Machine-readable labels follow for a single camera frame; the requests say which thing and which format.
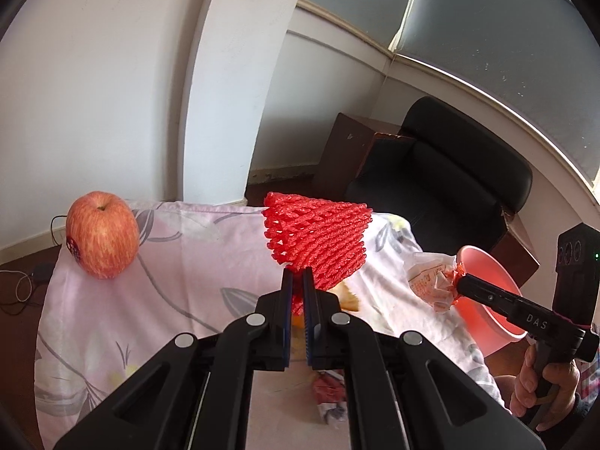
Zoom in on brown wooden side table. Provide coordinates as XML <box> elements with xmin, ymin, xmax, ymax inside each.
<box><xmin>312</xmin><ymin>112</ymin><xmax>404</xmax><ymax>198</ymax></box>

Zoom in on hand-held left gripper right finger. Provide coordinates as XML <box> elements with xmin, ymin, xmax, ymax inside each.
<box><xmin>301</xmin><ymin>266</ymin><xmax>547</xmax><ymax>450</ymax></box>

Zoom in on orange peel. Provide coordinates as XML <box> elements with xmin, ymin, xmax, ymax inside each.
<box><xmin>291</xmin><ymin>281</ymin><xmax>362</xmax><ymax>362</ymax></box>

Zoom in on window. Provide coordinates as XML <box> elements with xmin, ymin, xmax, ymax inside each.
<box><xmin>300</xmin><ymin>0</ymin><xmax>600</xmax><ymax>207</ymax></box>

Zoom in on black leather armchair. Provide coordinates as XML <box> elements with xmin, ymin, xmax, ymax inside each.
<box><xmin>344</xmin><ymin>96</ymin><xmax>540</xmax><ymax>287</ymax></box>

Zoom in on orange white plastic wrapper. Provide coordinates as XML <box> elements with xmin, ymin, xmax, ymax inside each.
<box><xmin>404</xmin><ymin>250</ymin><xmax>465</xmax><ymax>314</ymax></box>

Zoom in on black power cable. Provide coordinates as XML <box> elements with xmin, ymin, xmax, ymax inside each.
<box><xmin>0</xmin><ymin>214</ymin><xmax>66</xmax><ymax>317</ymax></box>

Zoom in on red apple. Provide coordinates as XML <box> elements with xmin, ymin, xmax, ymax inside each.
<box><xmin>66</xmin><ymin>190</ymin><xmax>140</xmax><ymax>279</ymax></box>

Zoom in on person's right hand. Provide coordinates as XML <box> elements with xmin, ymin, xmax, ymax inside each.
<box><xmin>508</xmin><ymin>343</ymin><xmax>584</xmax><ymax>418</ymax></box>

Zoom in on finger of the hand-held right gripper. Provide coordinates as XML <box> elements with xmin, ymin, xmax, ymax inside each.
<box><xmin>456</xmin><ymin>273</ymin><xmax>522</xmax><ymax>322</ymax></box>

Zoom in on red white snack wrapper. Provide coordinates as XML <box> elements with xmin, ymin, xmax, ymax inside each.
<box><xmin>313</xmin><ymin>370</ymin><xmax>348</xmax><ymax>427</ymax></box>

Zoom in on floral pink tablecloth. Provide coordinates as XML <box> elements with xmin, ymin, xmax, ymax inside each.
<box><xmin>35</xmin><ymin>199</ymin><xmax>507</xmax><ymax>450</ymax></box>

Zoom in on pink plastic bucket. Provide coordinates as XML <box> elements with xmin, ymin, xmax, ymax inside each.
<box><xmin>456</xmin><ymin>244</ymin><xmax>528</xmax><ymax>359</ymax></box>

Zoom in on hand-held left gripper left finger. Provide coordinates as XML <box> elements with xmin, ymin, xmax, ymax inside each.
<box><xmin>52</xmin><ymin>266</ymin><xmax>295</xmax><ymax>450</ymax></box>

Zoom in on red foam fruit net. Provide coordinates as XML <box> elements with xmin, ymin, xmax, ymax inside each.
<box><xmin>261</xmin><ymin>191</ymin><xmax>373</xmax><ymax>317</ymax></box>

